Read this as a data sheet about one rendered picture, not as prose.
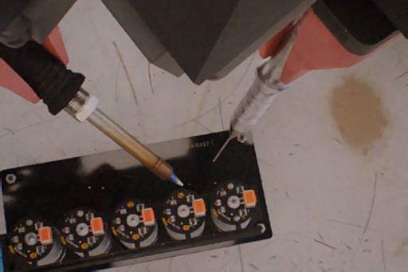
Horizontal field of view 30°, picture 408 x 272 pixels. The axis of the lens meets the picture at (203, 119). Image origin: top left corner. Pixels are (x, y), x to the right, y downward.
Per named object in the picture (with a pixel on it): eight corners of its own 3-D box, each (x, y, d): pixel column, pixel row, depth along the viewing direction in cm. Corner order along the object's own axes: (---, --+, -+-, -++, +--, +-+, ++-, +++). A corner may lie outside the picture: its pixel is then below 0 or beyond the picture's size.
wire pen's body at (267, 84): (265, 127, 35) (377, -18, 26) (239, 143, 35) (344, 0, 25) (244, 100, 36) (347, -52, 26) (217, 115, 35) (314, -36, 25)
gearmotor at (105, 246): (71, 224, 47) (56, 210, 42) (111, 217, 47) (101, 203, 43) (76, 264, 47) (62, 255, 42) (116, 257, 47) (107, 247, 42)
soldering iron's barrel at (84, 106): (172, 163, 41) (76, 86, 39) (182, 164, 39) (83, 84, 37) (156, 185, 40) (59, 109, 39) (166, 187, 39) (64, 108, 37)
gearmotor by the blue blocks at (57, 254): (25, 232, 47) (5, 220, 42) (65, 225, 47) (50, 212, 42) (30, 273, 46) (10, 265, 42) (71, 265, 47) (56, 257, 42)
